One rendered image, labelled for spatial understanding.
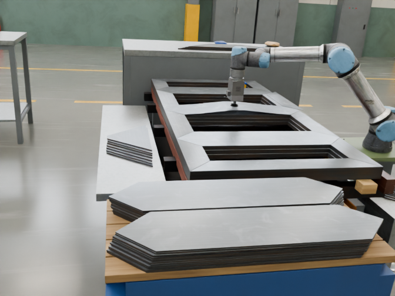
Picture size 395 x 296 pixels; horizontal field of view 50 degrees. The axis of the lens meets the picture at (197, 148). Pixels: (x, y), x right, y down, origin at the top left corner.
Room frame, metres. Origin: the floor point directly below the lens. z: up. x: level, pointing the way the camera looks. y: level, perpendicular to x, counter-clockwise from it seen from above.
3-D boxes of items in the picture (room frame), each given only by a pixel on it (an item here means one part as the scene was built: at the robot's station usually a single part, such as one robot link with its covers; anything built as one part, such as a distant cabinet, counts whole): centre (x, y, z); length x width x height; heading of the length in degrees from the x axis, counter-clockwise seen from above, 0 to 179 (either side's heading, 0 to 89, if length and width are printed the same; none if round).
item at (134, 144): (1.80, 0.32, 0.77); 0.45 x 0.20 x 0.04; 12
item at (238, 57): (2.16, -0.18, 1.14); 0.09 x 0.08 x 0.11; 78
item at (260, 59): (2.16, -0.28, 1.14); 0.11 x 0.11 x 0.08; 78
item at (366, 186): (1.44, -0.64, 0.79); 0.06 x 0.05 x 0.04; 102
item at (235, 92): (2.16, -0.17, 0.98); 0.10 x 0.09 x 0.16; 103
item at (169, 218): (1.11, -0.15, 0.82); 0.80 x 0.40 x 0.06; 102
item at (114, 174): (1.95, 0.35, 0.74); 1.20 x 0.26 x 0.03; 12
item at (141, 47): (3.27, -0.05, 1.03); 1.30 x 0.60 x 0.04; 102
